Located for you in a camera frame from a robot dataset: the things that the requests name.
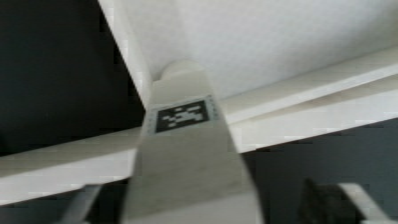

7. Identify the white desk top tray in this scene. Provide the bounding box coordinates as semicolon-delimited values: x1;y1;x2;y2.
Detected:
97;0;398;122

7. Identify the white front fence rail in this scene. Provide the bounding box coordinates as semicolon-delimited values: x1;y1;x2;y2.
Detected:
0;75;398;206

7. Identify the white desk leg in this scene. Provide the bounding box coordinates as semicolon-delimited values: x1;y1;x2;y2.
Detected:
120;60;264;224

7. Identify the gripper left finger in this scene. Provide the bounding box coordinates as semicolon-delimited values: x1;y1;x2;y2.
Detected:
54;183;126;224

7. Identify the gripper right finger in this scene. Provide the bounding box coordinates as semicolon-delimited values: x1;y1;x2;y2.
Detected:
298;179;398;224

